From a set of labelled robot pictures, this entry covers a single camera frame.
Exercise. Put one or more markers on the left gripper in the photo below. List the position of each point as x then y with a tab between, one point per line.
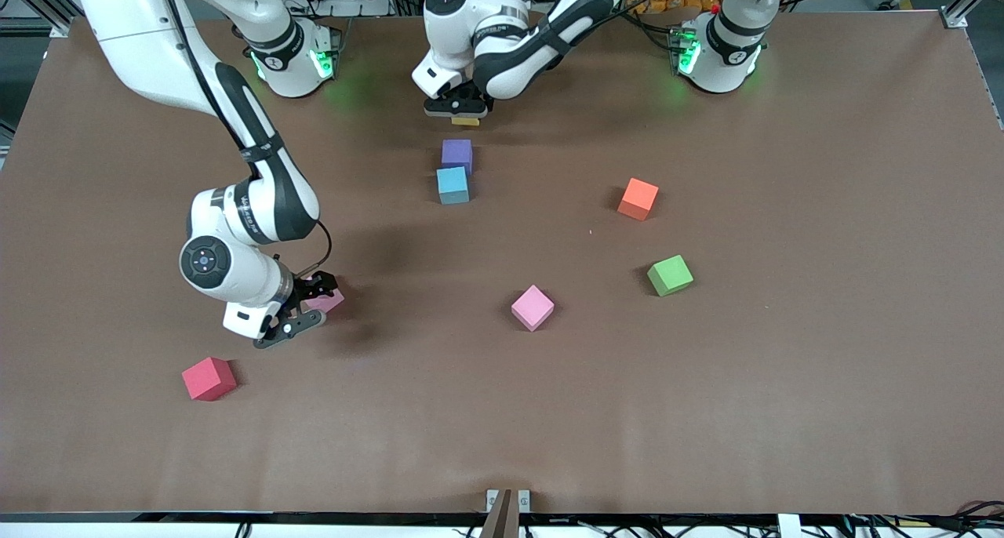
463	99

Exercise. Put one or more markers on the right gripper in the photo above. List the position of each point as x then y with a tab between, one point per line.
307	288

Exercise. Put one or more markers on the yellow foam cube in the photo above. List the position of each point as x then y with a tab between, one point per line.
465	121

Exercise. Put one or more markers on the pink foam cube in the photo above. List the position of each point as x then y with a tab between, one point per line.
331	303
532	308

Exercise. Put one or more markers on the blue foam cube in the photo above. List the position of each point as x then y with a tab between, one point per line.
452	187

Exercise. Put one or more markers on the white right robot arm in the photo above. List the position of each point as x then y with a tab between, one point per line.
235	271

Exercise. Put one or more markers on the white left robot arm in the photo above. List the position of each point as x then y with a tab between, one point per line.
510	36

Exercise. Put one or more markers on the purple foam cube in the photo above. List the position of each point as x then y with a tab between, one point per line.
456	154

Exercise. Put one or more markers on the red foam cube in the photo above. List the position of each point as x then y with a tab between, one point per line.
209	379

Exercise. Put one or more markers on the orange foam cube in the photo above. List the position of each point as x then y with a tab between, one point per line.
638	199

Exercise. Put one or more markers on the green foam cube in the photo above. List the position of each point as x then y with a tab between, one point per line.
671	276

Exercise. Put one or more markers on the brown table mat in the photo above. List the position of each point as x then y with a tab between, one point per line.
706	405

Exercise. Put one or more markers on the white table leg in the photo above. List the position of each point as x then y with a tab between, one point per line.
788	526

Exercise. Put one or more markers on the small metal edge bracket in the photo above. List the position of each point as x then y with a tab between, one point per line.
524	500

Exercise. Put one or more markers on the aluminium frame profile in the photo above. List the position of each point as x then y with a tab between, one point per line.
969	1
47	5

